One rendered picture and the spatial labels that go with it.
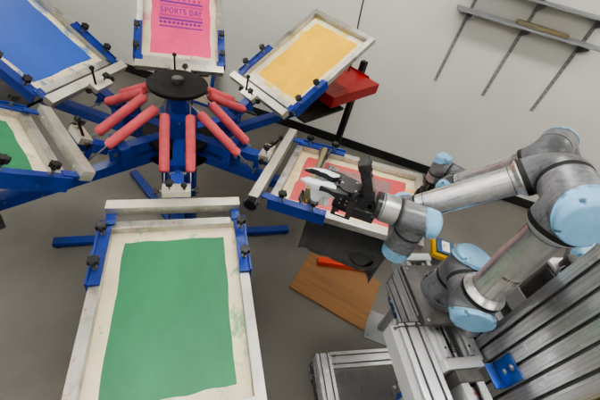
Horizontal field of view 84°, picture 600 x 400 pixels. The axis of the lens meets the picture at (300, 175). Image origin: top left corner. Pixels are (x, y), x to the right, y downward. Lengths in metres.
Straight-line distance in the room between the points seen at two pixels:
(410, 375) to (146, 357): 0.85
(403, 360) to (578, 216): 0.69
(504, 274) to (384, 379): 1.45
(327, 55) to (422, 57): 1.36
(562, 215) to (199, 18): 2.57
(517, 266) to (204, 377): 0.99
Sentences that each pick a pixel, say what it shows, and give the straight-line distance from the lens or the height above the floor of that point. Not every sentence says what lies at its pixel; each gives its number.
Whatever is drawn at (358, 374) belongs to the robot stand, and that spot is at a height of 0.21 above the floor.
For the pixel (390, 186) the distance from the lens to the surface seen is 2.02.
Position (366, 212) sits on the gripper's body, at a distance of 0.87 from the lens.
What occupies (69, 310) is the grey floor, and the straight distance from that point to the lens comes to 2.63.
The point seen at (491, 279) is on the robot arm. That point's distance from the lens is 1.02.
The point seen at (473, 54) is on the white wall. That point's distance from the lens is 3.66.
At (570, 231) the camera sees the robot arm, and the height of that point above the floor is 1.82.
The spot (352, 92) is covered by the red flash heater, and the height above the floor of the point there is 1.10.
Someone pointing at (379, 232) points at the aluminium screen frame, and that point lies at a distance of 1.67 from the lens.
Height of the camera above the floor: 2.22
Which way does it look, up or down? 40 degrees down
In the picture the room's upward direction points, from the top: 15 degrees clockwise
